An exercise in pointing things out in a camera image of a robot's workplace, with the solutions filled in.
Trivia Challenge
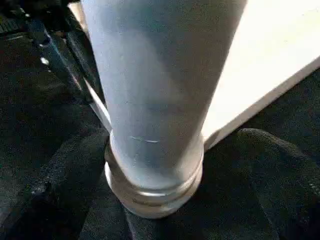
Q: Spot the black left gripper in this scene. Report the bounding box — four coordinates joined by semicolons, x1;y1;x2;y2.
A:
0;0;104;101

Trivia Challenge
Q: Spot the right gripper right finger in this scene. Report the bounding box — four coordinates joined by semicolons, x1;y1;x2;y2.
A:
234;127;320;240

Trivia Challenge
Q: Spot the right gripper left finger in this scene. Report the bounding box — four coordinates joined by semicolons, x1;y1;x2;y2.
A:
9;129;112;240

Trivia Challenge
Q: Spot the white plastic table top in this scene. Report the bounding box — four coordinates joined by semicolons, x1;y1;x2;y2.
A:
68;0;320;151

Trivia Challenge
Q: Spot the white plastic table leg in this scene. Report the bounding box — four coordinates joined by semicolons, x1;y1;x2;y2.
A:
79;0;249;220

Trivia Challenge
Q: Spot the black work surface mat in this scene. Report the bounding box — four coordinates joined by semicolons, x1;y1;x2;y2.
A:
0;14;320;240

